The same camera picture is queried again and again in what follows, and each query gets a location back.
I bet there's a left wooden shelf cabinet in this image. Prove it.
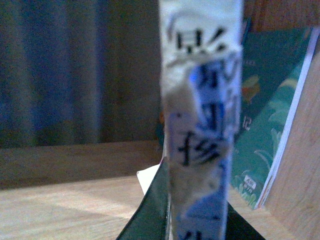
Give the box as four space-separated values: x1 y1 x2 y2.
0 0 320 240

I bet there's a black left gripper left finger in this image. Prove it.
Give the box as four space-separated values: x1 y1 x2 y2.
117 159 171 240

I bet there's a green illustrated book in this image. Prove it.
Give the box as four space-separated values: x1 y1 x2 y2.
231 26 320 209

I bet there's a white blue book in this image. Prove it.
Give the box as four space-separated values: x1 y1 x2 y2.
136 0 245 240

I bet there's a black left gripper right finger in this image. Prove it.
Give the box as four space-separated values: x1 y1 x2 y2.
225 204 265 240

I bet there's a grey curtain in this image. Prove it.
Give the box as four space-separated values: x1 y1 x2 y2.
0 0 160 149

